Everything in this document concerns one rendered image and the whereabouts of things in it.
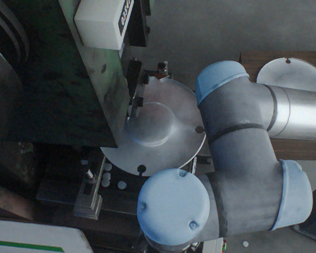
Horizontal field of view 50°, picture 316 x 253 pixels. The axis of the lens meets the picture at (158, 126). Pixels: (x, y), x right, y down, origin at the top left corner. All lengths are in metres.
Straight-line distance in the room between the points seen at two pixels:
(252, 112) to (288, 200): 0.11
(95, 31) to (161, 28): 1.82
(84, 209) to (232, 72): 0.56
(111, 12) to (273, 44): 1.83
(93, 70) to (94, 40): 0.06
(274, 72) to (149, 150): 0.85
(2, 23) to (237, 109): 0.27
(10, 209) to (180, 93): 0.55
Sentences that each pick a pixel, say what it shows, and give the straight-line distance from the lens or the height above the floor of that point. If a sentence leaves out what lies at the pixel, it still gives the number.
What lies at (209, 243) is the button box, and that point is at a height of 0.63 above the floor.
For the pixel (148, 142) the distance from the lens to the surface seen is 0.86.
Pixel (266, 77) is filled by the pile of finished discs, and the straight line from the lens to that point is 1.53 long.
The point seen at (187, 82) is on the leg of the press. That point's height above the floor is 0.64.
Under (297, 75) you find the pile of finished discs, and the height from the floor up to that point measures 0.36.
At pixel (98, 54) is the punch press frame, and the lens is 0.42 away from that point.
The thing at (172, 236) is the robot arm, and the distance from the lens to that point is 0.35.
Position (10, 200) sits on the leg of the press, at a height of 0.70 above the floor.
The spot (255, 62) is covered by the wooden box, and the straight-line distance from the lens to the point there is 1.57.
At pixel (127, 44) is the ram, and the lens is 0.73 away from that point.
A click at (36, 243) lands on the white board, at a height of 0.43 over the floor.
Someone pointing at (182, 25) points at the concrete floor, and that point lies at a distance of 2.17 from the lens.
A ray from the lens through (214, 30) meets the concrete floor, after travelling 2.15.
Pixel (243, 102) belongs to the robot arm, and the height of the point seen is 1.20.
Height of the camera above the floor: 1.56
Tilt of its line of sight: 62 degrees down
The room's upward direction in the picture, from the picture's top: 7 degrees counter-clockwise
